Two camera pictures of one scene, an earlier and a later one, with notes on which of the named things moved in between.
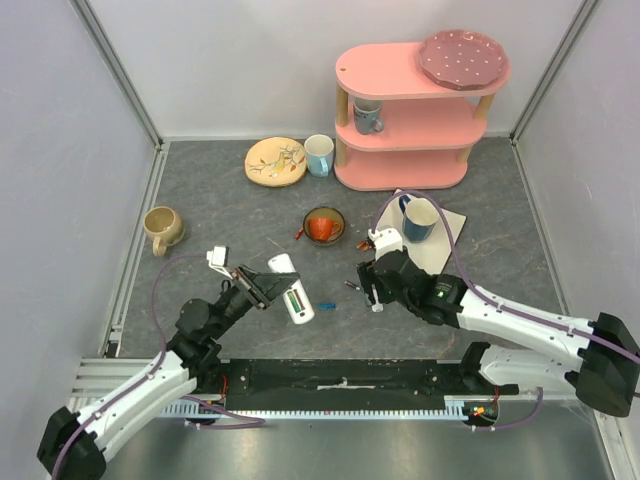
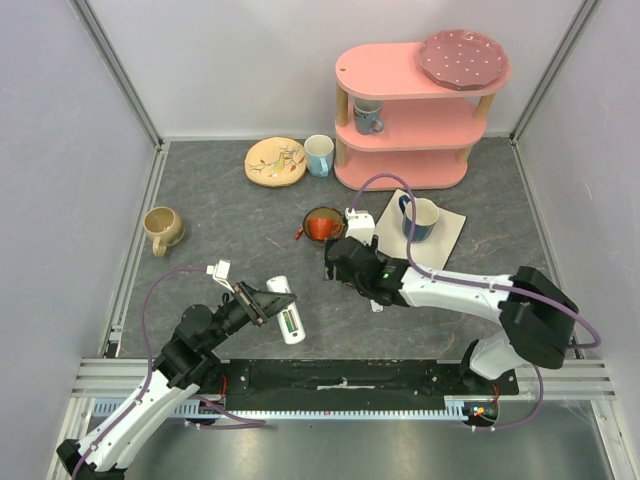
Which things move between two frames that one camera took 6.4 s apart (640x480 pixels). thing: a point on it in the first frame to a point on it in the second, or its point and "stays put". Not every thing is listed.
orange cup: (322, 228) stays put
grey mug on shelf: (367, 116) stays put
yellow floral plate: (275, 162) stays put
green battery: (295, 304) to (288, 322)
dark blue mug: (419, 218) stays put
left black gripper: (276, 282) to (253, 306)
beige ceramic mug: (164, 226) stays put
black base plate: (312, 383) stays put
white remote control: (298, 304) to (289, 317)
